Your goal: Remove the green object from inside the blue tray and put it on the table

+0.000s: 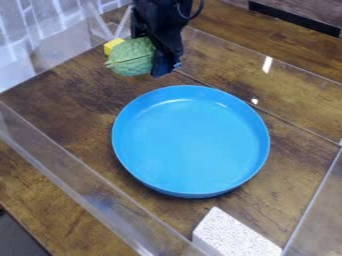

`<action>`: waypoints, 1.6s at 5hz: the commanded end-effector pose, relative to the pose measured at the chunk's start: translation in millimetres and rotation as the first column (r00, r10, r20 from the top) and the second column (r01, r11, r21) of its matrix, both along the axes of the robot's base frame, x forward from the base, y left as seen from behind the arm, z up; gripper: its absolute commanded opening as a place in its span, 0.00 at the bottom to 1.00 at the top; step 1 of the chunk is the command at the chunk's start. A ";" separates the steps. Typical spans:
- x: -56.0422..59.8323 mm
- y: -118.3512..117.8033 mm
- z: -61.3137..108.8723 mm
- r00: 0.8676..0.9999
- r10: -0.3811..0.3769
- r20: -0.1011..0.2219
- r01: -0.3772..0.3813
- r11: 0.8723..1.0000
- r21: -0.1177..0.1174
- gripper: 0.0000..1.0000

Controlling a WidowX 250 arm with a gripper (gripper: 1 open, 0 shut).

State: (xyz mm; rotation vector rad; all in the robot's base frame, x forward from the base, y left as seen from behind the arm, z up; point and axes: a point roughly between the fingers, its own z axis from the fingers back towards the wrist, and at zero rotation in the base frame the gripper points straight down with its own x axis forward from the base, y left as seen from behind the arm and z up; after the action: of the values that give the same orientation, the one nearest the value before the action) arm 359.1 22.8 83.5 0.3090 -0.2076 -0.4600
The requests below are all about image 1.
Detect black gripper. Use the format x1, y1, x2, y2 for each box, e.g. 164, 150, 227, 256
131, 0, 194, 78

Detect green bumpy bitter gourd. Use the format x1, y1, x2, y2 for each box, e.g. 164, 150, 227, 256
106, 37, 155, 76

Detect blue round plastic tray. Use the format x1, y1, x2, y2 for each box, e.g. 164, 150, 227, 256
112, 85, 270, 198

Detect yellow rectangular block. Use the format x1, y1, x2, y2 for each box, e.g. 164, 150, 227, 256
104, 38, 126, 56

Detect white speckled foam block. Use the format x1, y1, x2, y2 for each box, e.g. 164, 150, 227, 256
192, 207, 282, 256

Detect black cable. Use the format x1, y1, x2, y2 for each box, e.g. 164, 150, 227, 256
175, 0, 206, 20

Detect clear acrylic enclosure wall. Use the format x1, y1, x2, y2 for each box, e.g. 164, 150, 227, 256
0, 0, 342, 256

